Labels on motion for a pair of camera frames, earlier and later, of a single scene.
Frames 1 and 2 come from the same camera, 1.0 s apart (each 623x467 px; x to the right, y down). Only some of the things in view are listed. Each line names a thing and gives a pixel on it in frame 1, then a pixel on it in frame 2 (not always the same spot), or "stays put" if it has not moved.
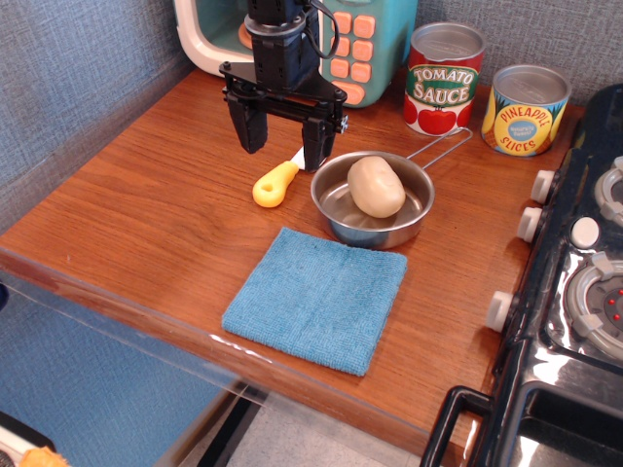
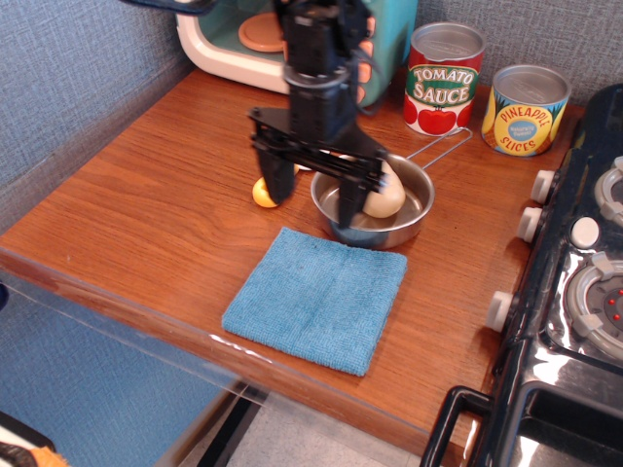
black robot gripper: x=285 y=72 -> x=321 y=127
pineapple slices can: x=525 y=111 stays put
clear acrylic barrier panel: x=92 y=377 stays put
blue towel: x=323 y=301 stays put
